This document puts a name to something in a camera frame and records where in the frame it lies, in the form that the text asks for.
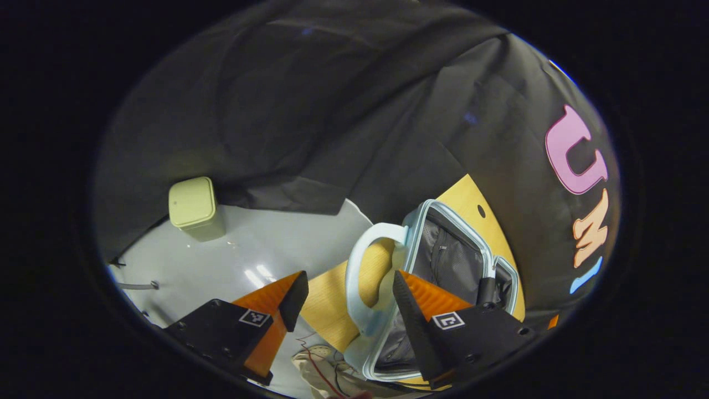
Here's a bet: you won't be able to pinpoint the black backdrop cloth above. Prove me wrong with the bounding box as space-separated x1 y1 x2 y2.
91 0 622 329

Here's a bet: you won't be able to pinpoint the thin red cable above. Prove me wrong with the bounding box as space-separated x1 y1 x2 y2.
296 331 345 399

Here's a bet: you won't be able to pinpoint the person's beige trousers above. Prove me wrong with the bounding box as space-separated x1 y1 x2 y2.
291 352 389 399

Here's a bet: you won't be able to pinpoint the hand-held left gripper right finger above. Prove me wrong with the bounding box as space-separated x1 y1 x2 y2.
392 269 538 391

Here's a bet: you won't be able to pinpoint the light blue suitcase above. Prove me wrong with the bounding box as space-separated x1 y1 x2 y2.
345 198 522 383

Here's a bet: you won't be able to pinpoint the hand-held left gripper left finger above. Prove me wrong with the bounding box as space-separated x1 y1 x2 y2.
163 270 310 387

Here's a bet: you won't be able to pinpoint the light green lidded bin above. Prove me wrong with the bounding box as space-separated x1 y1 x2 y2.
168 176 227 242

